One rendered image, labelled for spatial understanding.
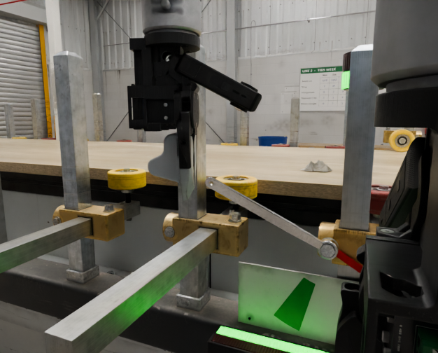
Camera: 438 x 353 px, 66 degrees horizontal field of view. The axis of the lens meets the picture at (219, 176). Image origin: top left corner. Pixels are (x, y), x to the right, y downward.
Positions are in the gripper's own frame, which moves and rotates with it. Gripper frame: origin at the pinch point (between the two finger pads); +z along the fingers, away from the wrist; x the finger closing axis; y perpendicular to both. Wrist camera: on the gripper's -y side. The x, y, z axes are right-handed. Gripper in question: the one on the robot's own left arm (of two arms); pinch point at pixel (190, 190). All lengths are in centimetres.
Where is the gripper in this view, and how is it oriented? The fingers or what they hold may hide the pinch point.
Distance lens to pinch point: 46.8
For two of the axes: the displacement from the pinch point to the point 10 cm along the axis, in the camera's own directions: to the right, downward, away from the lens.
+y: -10.0, -0.1, 0.4
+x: -0.4, 1.7, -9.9
